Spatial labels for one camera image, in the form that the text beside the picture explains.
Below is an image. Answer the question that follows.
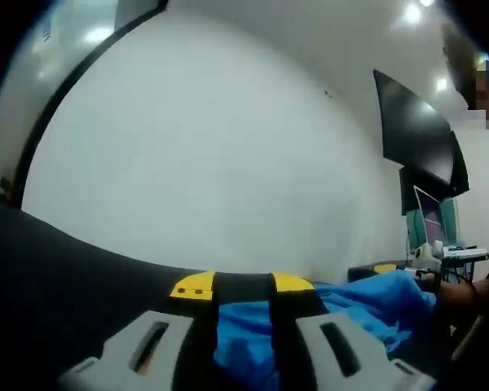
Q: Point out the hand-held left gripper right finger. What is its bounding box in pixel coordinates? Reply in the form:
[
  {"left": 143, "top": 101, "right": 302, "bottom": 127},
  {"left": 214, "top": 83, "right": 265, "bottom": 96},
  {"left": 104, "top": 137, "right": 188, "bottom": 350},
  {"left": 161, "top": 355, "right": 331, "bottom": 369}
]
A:
[{"left": 270, "top": 270, "right": 438, "bottom": 391}]

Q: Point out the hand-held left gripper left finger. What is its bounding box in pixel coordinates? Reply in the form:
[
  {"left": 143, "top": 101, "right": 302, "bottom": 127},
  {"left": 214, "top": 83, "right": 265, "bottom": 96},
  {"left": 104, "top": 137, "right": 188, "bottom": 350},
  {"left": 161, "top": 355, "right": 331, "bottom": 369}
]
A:
[{"left": 58, "top": 270, "right": 220, "bottom": 391}]

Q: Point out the blue cloth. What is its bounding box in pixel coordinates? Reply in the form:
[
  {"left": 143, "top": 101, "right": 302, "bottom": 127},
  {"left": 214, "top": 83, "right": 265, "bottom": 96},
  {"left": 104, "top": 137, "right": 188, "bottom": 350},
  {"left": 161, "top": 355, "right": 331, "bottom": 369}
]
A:
[{"left": 213, "top": 269, "right": 440, "bottom": 391}]

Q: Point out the white keyboard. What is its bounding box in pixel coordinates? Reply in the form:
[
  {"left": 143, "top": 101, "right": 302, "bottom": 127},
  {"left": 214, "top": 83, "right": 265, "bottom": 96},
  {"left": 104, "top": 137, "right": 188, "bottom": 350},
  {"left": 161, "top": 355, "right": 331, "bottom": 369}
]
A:
[{"left": 443, "top": 245, "right": 489, "bottom": 263}]

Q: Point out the large black monitor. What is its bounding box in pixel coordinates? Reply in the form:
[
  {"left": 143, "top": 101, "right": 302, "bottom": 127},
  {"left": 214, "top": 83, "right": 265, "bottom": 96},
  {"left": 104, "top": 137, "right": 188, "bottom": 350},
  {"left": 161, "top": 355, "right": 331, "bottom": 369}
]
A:
[{"left": 372, "top": 68, "right": 460, "bottom": 187}]

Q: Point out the black window frame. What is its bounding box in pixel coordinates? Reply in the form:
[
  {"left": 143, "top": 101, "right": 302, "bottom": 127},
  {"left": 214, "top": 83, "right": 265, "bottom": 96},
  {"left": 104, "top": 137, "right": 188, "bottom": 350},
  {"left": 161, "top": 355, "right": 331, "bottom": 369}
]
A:
[{"left": 15, "top": 0, "right": 169, "bottom": 209}]

